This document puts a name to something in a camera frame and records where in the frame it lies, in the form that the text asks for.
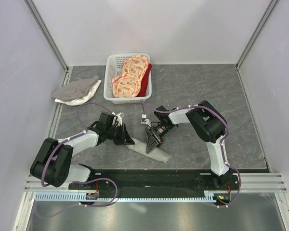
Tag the red cloth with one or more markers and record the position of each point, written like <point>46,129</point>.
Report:
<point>144,82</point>

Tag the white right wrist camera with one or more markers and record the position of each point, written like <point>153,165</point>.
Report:
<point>145,121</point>

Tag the grey-green cloth napkin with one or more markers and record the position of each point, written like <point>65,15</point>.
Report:
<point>156,154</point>

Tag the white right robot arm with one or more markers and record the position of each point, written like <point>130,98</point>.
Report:
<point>210,126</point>

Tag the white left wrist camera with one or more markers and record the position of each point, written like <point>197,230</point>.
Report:
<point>118,119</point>

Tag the white cloth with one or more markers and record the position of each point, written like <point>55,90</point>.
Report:
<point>84,99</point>

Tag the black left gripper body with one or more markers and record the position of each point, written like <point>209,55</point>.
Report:
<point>116,134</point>

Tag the slotted cable duct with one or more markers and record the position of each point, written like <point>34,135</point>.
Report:
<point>89,197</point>

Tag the grey cloth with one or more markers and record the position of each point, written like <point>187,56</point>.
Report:
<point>75,89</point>

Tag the floral mesh laundry bag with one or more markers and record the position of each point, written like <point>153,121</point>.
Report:
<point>128,83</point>

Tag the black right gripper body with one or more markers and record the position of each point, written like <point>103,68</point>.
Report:
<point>157,133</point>

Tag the white perforated plastic basket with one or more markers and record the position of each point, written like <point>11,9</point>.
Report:
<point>114,66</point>

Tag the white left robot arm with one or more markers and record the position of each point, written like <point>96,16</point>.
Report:
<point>53,160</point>

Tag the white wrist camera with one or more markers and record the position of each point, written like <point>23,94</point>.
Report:
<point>118,119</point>
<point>145,121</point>

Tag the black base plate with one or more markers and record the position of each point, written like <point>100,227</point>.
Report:
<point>163,182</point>

